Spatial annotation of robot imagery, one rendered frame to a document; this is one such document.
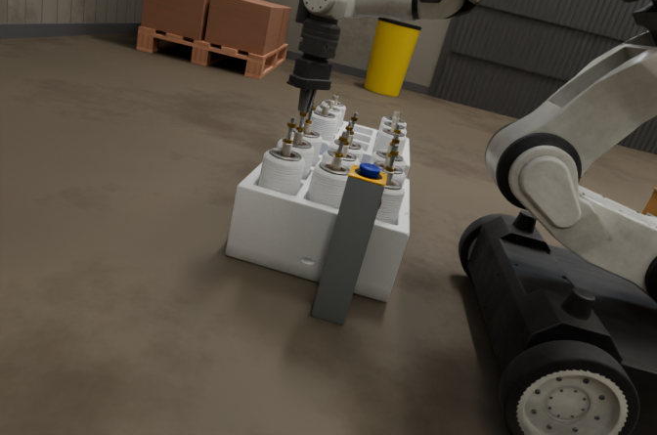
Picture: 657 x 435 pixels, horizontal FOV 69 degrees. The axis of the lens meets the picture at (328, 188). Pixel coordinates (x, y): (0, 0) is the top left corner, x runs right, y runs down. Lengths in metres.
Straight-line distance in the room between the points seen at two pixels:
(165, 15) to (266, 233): 2.70
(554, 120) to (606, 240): 0.25
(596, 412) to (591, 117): 0.48
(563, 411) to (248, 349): 0.53
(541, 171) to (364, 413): 0.50
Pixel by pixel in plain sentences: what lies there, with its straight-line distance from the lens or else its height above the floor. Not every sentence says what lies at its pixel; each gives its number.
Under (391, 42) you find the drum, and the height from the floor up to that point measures 0.42.
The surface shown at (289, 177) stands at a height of 0.22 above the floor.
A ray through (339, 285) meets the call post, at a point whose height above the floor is 0.09.
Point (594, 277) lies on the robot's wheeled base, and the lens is 1.25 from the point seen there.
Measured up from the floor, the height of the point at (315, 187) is 0.21.
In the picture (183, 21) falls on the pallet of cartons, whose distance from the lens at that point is 3.59.
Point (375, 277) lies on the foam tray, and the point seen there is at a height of 0.06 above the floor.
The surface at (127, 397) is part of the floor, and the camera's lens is 0.82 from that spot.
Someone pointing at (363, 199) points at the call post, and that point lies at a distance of 0.89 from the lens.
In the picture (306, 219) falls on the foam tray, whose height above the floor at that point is 0.15.
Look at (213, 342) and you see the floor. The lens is 0.91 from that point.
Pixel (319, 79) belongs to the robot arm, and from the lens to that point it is 1.17.
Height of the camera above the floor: 0.59
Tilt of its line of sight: 20 degrees down
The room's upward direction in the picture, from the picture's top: 14 degrees clockwise
